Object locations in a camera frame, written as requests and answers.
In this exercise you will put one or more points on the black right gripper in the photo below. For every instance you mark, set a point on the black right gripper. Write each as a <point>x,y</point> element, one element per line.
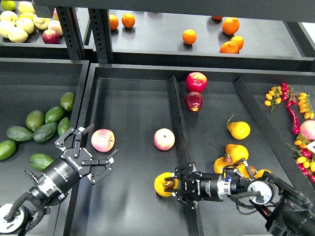
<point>196,186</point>

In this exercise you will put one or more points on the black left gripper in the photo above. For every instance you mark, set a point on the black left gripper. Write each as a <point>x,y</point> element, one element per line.
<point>76,163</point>

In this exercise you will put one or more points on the yellow pear with stem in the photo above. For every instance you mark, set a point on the yellow pear with stem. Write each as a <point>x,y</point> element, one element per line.
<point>160,184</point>

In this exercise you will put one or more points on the dark green avocado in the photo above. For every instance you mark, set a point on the dark green avocado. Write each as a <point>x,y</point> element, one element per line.
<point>40,161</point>

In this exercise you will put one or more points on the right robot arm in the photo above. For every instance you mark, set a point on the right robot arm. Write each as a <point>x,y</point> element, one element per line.
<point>287,212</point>

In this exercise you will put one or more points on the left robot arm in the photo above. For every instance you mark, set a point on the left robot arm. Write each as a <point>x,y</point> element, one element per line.
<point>29,209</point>

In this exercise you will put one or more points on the green avocado narrow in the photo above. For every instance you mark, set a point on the green avocado narrow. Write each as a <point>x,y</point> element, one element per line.
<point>63,126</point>

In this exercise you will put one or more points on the yellow pear left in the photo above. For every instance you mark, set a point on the yellow pear left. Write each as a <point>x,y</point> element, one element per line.
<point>221,162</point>

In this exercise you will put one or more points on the dark avocado middle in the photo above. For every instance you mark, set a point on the dark avocado middle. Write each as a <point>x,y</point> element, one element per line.
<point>45,132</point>

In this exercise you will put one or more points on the green avocado top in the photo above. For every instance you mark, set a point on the green avocado top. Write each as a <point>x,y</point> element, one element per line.
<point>67,101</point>

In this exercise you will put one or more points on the green avocado round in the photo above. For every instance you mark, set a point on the green avocado round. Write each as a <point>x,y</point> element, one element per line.
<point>34,120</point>

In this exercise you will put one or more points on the yellow pear lower centre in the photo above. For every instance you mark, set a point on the yellow pear lower centre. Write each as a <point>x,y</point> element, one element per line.
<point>242,169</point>

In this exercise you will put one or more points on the yellow pear middle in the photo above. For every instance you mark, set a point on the yellow pear middle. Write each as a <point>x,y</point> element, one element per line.
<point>236,152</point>

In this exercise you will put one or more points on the dark avocado left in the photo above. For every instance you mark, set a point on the dark avocado left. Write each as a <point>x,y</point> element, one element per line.
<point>19,133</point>

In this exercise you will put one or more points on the light green avocado edge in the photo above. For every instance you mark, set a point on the light green avocado edge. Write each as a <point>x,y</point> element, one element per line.
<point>7,149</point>

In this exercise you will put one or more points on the yellow pear top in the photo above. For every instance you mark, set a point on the yellow pear top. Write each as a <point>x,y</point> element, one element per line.
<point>239,130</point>

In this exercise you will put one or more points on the yellow pear right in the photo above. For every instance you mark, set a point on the yellow pear right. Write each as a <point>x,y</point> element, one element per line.
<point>261,172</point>

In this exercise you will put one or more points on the pink apple left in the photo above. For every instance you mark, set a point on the pink apple left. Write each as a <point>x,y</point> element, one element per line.
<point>103,140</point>

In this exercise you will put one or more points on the pink apple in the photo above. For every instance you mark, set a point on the pink apple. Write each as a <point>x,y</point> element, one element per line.
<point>164,139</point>
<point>103,140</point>

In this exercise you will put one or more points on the pink apple centre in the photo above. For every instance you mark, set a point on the pink apple centre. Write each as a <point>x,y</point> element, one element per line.
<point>164,139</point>

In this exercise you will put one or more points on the black tray divider left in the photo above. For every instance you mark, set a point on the black tray divider left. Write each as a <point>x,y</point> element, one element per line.
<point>192,215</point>

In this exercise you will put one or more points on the dark red apple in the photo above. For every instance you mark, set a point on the dark red apple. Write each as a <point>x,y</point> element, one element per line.
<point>194,101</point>

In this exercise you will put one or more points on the bright red apple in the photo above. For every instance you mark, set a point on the bright red apple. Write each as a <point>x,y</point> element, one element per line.
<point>196,82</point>

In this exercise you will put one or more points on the red apple on shelf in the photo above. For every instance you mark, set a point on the red apple on shelf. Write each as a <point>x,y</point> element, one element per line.
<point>50,36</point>

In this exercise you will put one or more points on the orange cherry tomato bunch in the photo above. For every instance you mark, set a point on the orange cherry tomato bunch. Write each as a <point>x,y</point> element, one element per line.
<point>273,97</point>

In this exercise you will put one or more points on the mixed cherry tomatoes lower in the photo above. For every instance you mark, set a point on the mixed cherry tomatoes lower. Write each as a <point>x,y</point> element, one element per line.
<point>304,158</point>

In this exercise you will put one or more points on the red chili pepper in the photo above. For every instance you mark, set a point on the red chili pepper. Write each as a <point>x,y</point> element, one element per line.
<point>295,123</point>

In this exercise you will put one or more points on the pale pink apple shelf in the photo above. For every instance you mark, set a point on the pale pink apple shelf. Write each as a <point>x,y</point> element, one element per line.
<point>56,26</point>

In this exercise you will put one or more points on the yellow apple front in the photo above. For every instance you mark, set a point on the yellow apple front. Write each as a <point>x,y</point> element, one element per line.
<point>17,35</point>

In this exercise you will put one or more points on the yellow apple with stem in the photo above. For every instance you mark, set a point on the yellow apple with stem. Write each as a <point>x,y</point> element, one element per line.
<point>41,23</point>

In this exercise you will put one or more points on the red cherry tomato bunch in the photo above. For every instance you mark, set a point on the red cherry tomato bunch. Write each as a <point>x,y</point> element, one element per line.
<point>288,94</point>

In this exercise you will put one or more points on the pink apple right edge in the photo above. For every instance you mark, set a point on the pink apple right edge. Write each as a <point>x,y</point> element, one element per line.
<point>307,129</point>

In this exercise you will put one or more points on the yellow apple middle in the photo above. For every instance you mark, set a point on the yellow apple middle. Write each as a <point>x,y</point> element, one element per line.
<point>26,24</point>

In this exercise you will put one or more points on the black shelf post left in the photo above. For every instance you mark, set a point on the black shelf post left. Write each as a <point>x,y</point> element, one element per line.
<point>71,32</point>

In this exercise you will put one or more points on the black shelf post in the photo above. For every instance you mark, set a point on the black shelf post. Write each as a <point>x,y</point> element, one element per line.
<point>100,24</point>
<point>71,32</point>

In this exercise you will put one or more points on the orange near post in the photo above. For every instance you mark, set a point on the orange near post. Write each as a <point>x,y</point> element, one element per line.
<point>113,22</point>

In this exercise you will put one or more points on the black shelf post right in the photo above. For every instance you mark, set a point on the black shelf post right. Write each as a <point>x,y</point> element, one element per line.
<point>100,24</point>

